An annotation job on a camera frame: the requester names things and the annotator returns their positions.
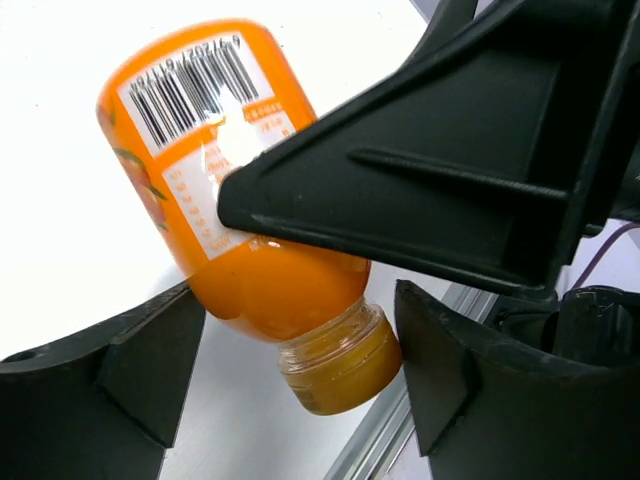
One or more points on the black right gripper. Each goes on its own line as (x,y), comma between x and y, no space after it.
(596,325)

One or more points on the aluminium table front rail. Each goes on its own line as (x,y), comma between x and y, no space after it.
(384,445)

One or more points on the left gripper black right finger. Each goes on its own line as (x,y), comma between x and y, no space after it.
(487,406)

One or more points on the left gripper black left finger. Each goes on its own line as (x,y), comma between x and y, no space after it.
(105,402)

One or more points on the orange juice bottle with barcode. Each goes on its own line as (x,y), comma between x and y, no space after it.
(185,116)

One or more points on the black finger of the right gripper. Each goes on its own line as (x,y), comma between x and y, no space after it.
(503,139)

